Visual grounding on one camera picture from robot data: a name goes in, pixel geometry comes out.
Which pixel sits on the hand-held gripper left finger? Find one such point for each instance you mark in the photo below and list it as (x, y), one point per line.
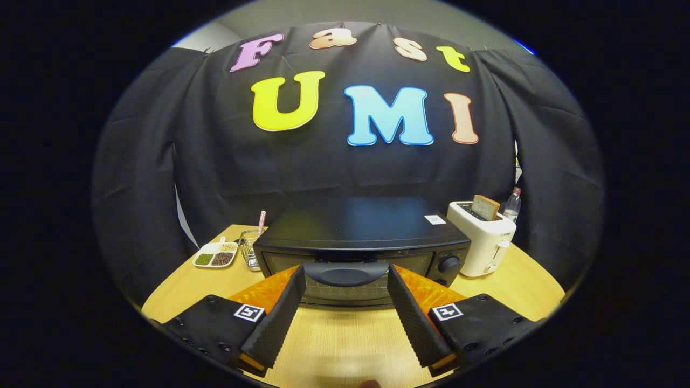
(277, 323)

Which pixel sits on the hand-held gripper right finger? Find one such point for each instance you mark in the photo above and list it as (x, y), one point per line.
(415, 323)

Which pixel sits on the black toaster oven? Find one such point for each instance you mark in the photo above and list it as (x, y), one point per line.
(366, 226)

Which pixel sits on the white toaster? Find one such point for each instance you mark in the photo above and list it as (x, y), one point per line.
(480, 248)

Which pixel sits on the white divided bean dish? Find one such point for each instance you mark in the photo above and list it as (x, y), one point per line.
(215, 258)

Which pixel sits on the pink checked straw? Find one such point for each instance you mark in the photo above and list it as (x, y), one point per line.
(261, 223)

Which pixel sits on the brown bread slice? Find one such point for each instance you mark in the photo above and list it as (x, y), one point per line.
(485, 207)

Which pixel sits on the clear water bottle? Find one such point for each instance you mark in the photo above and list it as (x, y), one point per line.
(513, 207)

